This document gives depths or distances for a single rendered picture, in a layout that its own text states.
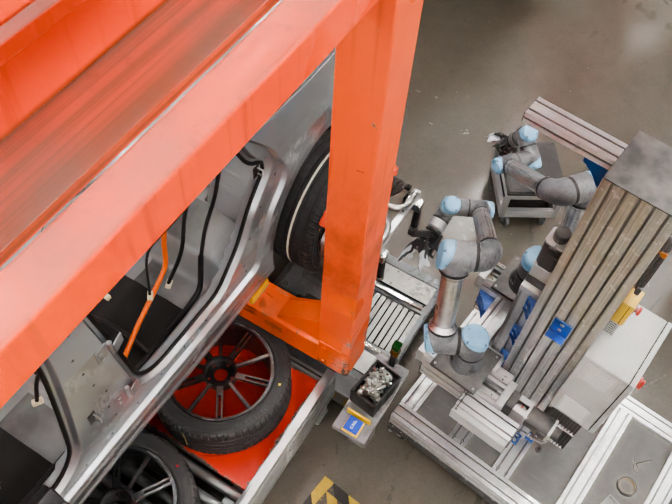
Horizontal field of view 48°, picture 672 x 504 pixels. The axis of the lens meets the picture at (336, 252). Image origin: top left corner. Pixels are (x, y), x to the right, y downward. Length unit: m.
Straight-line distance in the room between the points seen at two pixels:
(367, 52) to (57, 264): 1.05
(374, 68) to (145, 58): 0.99
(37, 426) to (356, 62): 2.01
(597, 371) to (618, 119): 2.92
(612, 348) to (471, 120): 2.63
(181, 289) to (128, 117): 2.46
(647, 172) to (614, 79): 3.49
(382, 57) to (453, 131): 3.26
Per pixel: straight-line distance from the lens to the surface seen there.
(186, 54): 1.10
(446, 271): 2.86
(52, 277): 1.22
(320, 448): 3.94
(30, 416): 3.33
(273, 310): 3.49
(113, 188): 1.30
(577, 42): 6.10
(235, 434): 3.45
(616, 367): 2.99
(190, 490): 3.38
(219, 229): 3.33
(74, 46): 1.07
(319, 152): 3.38
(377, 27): 1.91
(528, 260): 3.36
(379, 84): 2.02
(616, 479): 3.97
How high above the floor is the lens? 3.72
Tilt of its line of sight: 56 degrees down
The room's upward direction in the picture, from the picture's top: 5 degrees clockwise
